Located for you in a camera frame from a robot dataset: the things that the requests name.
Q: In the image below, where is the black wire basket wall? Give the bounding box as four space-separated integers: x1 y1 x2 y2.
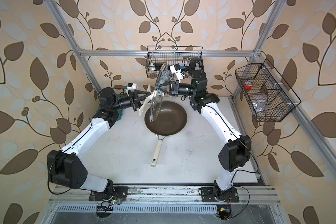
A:
235 59 301 122
145 45 204 78

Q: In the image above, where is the black wire basket right wall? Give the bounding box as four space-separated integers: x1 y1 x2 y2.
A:
235 59 301 122

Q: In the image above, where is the black wire basket back wall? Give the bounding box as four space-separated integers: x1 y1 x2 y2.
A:
145 45 204 78

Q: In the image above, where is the cream frying pan dark interior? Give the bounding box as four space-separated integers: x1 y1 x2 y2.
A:
144 101 188 167

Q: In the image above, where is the green plastic tool case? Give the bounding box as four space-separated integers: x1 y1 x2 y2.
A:
94 93 123 123

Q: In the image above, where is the green waffle cloth checkered trim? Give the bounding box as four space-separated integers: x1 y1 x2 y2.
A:
158 70 172 85

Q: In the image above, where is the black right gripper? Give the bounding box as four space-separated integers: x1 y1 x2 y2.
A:
159 81 198 98

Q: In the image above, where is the black white socket set holder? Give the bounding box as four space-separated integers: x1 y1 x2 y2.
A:
145 57 204 78

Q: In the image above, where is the aluminium frame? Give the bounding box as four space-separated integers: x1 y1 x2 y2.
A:
41 0 336 224

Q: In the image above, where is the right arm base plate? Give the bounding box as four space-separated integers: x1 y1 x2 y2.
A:
198 187 239 203

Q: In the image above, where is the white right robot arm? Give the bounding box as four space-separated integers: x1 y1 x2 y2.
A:
169 70 251 200

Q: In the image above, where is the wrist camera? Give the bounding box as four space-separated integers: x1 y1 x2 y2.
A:
170 64 184 82
126 83 137 91

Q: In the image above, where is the glass pot lid cream handle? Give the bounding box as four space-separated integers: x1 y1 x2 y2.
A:
139 65 170 122

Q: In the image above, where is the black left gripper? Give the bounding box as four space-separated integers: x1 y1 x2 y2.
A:
109 90 150 113

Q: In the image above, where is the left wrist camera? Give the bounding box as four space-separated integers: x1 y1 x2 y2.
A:
126 83 137 91

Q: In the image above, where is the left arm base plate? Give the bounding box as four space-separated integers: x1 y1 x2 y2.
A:
89 185 129 203

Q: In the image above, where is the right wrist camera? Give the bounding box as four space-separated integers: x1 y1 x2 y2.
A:
170 64 184 82

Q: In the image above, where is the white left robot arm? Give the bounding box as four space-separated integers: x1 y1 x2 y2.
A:
47 86 153 195

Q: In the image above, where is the clear plastic bag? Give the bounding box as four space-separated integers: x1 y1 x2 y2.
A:
251 92 268 113

